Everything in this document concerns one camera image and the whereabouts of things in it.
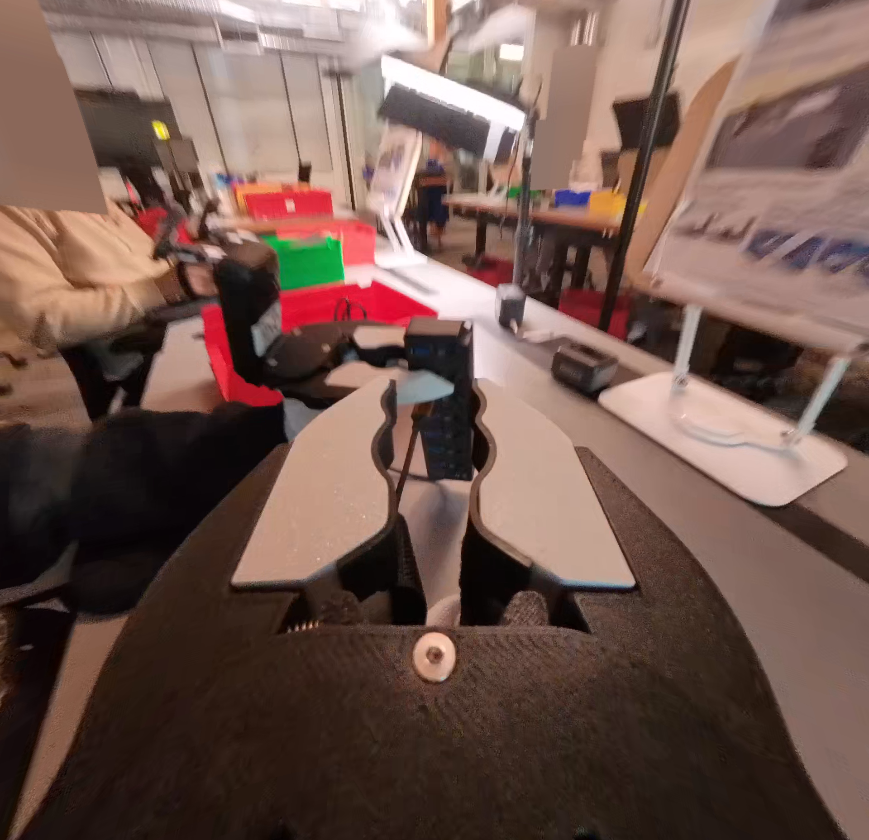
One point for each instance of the black light stand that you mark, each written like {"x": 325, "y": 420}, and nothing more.
{"x": 524, "y": 208}

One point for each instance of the blue plastic bin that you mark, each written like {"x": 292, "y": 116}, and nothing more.
{"x": 571, "y": 198}

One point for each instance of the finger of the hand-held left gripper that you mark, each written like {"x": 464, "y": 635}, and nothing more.
{"x": 421, "y": 386}
{"x": 380, "y": 337}

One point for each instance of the printed instruction sheet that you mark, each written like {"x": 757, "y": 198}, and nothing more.
{"x": 781, "y": 175}

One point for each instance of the led panel light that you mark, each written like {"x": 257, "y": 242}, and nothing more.
{"x": 448, "y": 117}

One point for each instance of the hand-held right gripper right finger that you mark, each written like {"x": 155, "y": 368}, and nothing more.
{"x": 550, "y": 514}

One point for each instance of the blue jacket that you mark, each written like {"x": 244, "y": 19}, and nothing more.
{"x": 433, "y": 195}

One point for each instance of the grey cube charger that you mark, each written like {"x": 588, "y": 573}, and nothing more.
{"x": 510, "y": 304}

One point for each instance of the person's right hand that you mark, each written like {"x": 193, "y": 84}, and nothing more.
{"x": 445, "y": 609}

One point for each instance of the instruction sheet on board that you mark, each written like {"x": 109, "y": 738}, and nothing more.
{"x": 669, "y": 175}
{"x": 394, "y": 161}

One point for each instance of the yellow plastic bin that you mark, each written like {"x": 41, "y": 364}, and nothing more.
{"x": 611, "y": 203}

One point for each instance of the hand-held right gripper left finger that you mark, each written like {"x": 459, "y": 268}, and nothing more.
{"x": 326, "y": 507}

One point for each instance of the black disc floor lamp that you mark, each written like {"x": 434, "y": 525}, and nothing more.
{"x": 645, "y": 141}

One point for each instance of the person's left forearm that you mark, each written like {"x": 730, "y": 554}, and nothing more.
{"x": 136, "y": 473}

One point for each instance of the long wooden desk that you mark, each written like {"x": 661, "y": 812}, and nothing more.
{"x": 543, "y": 215}

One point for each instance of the black rectangular device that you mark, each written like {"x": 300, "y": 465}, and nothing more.
{"x": 582, "y": 368}

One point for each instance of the long black usb hub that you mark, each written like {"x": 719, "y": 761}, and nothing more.
{"x": 448, "y": 412}

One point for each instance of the red plastic bin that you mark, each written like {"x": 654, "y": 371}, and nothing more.
{"x": 319, "y": 304}
{"x": 285, "y": 205}

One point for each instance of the white board stand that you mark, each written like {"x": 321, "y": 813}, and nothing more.
{"x": 747, "y": 446}

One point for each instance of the green plastic bin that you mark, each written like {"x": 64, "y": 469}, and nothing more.
{"x": 305, "y": 263}
{"x": 523, "y": 192}

